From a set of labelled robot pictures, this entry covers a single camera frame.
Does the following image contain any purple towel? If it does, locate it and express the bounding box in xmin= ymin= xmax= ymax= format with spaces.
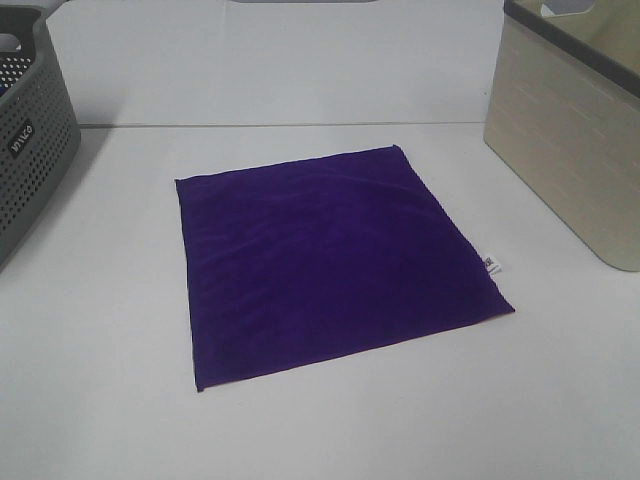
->
xmin=175 ymin=145 xmax=512 ymax=391

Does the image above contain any beige storage bin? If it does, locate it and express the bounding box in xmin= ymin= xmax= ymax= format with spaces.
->
xmin=484 ymin=1 xmax=639 ymax=272

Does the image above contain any grey perforated plastic basket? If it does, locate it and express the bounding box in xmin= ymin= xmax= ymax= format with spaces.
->
xmin=1 ymin=4 xmax=81 ymax=261

